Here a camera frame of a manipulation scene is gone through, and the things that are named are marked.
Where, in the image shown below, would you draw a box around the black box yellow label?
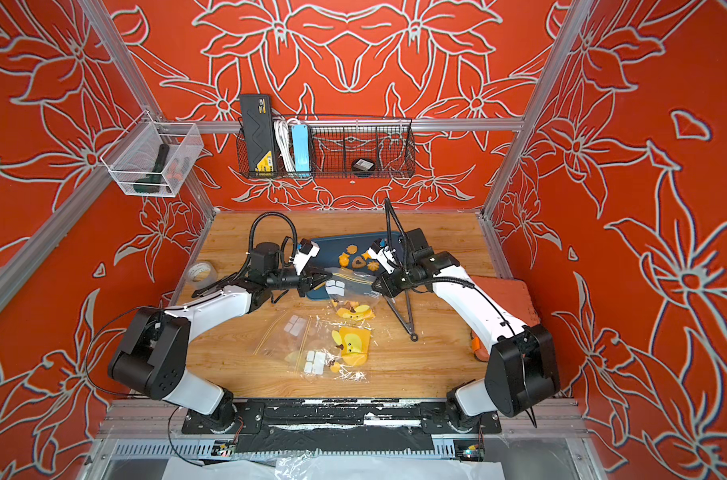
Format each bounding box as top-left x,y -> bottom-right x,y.
240,94 -> 278,178

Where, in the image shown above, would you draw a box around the black marker pen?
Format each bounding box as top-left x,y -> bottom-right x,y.
192,277 -> 234,298

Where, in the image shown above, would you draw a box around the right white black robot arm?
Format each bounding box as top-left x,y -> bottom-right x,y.
367,200 -> 561,430

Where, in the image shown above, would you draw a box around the small black round device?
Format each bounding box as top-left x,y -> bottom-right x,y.
352,158 -> 377,178

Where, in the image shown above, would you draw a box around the orange plastic tool case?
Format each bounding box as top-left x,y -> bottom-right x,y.
471,276 -> 541,362

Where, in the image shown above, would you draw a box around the brown heart ring cookie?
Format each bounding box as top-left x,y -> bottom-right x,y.
351,256 -> 367,269

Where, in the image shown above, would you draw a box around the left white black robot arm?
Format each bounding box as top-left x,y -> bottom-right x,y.
108,212 -> 332,430

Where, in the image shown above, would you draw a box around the metal kitchen tongs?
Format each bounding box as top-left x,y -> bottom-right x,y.
385,291 -> 419,342

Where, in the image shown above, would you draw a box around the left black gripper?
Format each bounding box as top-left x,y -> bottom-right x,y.
266,266 -> 333,300

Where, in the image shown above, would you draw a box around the black wire wall basket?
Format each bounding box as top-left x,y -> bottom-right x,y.
236,115 -> 417,180

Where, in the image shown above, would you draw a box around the dark green tool handle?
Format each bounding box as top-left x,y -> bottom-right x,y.
133,143 -> 170,194

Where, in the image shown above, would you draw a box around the clear acrylic wall bin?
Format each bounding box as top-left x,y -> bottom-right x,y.
100,111 -> 204,198

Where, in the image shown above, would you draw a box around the teal plastic tray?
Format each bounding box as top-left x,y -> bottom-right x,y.
308,231 -> 387,301

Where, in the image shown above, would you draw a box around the clear bag yellow dog print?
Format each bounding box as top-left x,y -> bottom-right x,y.
325,268 -> 381,323

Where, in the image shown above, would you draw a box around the black mounting base rail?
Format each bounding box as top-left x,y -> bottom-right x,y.
180,398 -> 503,437

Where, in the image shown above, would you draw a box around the clear tape roll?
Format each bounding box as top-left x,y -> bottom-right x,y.
186,261 -> 218,288

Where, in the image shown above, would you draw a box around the light blue box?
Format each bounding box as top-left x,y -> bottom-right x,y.
291,124 -> 312,177

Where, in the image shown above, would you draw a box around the white coiled cable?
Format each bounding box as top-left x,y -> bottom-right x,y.
274,117 -> 298,175

